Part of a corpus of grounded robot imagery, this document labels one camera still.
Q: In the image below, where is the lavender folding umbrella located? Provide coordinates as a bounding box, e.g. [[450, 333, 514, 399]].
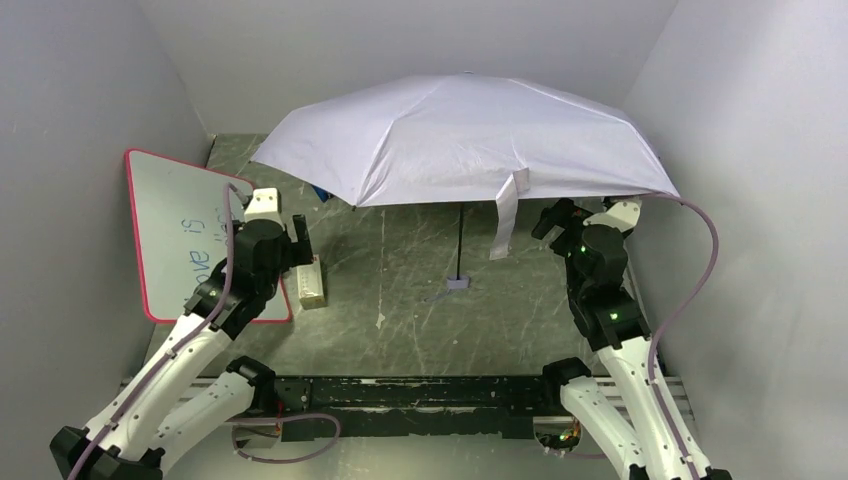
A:
[[253, 73, 677, 260]]

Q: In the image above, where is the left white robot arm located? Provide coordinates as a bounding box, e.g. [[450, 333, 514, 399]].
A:
[[49, 215, 313, 479]]

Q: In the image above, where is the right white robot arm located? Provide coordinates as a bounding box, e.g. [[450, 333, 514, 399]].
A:
[[532, 197, 731, 479]]

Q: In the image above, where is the small beige box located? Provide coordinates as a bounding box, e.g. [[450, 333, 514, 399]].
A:
[[295, 255, 327, 310]]

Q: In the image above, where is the blue stapler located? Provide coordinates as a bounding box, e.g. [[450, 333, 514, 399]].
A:
[[313, 186, 332, 203]]

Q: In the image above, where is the pink framed whiteboard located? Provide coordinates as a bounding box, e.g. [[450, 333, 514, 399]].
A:
[[125, 149, 254, 323]]

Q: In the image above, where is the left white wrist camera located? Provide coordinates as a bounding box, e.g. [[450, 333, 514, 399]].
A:
[[244, 187, 284, 225]]

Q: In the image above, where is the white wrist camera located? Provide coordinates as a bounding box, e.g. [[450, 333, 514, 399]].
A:
[[583, 197, 642, 233], [244, 187, 284, 225]]

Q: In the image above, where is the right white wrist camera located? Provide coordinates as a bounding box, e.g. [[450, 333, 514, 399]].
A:
[[583, 197, 642, 233]]

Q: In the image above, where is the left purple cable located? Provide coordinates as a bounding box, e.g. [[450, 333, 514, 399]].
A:
[[66, 182, 343, 480]]

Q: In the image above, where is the purple cable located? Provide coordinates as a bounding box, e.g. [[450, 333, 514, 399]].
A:
[[66, 182, 343, 480], [563, 192, 721, 480]]

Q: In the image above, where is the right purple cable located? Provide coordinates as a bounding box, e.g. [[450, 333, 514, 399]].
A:
[[563, 192, 721, 480]]

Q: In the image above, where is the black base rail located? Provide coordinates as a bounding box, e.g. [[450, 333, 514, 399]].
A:
[[235, 375, 572, 440]]

